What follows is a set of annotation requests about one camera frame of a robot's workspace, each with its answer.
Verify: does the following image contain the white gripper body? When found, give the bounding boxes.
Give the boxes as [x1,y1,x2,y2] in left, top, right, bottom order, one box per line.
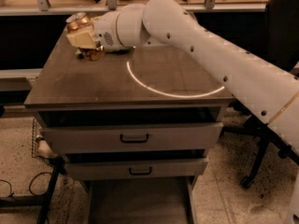
[92,11,121,51]

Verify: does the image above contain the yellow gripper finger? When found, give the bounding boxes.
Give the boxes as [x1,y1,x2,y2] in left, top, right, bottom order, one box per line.
[66,25,98,49]

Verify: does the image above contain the orange soda can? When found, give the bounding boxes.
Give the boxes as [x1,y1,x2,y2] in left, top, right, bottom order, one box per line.
[65,11,107,62]

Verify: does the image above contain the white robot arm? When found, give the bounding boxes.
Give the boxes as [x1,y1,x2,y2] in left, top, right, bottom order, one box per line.
[66,0,299,152]

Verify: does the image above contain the green chip bag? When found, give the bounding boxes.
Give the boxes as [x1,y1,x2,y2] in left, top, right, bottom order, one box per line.
[76,46,131,62]

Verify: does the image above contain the grey drawer cabinet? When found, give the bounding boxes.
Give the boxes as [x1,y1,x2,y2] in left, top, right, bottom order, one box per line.
[25,37,232,224]

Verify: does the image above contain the black metal stand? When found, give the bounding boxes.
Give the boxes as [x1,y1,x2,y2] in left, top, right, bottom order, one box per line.
[0,157,65,224]

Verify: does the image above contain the black office chair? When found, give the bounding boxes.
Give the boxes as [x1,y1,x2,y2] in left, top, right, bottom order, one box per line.
[223,0,299,189]

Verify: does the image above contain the wire basket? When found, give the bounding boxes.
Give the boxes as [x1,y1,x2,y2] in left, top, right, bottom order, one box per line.
[31,119,58,166]

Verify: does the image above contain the black floor cable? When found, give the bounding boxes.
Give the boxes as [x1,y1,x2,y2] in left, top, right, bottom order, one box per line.
[0,171,54,198]

